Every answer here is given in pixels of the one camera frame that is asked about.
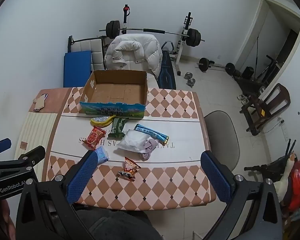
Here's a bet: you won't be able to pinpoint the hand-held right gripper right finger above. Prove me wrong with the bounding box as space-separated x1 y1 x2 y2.
201 151 283 240

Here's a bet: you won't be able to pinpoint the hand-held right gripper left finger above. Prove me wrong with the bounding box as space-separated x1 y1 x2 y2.
16 151 99 240

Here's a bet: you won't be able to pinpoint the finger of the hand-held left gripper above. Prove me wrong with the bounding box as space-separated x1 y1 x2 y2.
0 138 12 161
14 145 46 167

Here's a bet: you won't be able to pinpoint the light blue tissue pack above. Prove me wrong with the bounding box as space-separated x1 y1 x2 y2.
94 145 110 166

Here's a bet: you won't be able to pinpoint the red snack packet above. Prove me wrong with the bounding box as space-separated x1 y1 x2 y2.
87 126 107 151

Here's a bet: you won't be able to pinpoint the orange cartoon snack packet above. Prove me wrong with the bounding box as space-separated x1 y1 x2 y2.
117 157 142 182

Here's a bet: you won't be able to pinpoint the yellow silver snack packet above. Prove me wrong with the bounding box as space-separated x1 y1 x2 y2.
90 114 117 127

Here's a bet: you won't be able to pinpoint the green snack packet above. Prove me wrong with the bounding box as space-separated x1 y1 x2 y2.
107 117 128 139

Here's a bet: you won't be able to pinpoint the white soft plastic bag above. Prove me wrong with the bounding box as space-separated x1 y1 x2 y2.
114 129 149 153

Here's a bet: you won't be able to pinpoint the pale purple cloth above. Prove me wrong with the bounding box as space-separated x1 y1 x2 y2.
139 139 159 161

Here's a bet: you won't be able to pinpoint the long blue packet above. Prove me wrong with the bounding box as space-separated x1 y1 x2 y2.
134 124 170 143

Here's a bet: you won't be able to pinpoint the cardboard box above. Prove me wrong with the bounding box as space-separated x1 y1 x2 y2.
79 70 148 120

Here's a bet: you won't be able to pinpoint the cream ribbed mat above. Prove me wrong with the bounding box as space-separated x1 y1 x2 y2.
14 112 58 178

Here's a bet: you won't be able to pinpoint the beige round chair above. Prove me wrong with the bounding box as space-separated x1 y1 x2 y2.
204 111 241 173

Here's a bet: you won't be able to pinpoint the small cardboard piece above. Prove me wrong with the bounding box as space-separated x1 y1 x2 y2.
32 94 49 112

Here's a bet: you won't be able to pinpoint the pink table cover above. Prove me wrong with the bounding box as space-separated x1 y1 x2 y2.
29 88 73 114

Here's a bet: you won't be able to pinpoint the person's dark trousers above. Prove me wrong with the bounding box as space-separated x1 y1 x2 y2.
74 204 164 240

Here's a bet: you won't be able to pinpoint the white goose plush toy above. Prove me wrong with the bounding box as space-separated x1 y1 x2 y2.
275 152 298 201

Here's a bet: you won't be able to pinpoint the black router with antennas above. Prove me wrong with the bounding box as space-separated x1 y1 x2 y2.
286 139 297 156

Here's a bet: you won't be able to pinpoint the dark wooden chair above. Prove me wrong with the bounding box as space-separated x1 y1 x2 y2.
239 83 291 136

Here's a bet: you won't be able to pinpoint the blue folded mat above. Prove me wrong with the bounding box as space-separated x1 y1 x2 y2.
63 51 92 88

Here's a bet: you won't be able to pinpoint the black speaker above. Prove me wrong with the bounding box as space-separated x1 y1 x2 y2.
242 66 254 79

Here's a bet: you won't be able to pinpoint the short barbell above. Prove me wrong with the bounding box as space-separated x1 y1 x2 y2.
196 57 236 76

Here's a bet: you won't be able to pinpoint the white chair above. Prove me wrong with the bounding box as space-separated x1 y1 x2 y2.
146 74 161 88

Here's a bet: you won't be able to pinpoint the black and blue weight bench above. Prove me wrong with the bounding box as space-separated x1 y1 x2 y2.
160 41 177 90

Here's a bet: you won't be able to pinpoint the white padded panel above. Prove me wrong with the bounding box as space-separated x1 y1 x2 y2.
72 38 106 71

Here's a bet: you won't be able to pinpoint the black kick scooter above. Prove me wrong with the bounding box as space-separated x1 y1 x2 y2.
255 55 281 83

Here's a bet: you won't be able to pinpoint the white puffer jacket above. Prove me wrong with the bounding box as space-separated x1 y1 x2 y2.
104 34 162 78

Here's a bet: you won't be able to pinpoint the white weight rack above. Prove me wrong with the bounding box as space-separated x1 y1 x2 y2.
121 4 193 77

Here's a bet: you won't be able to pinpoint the long barbell with black plates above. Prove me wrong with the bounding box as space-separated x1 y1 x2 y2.
99 20 205 48

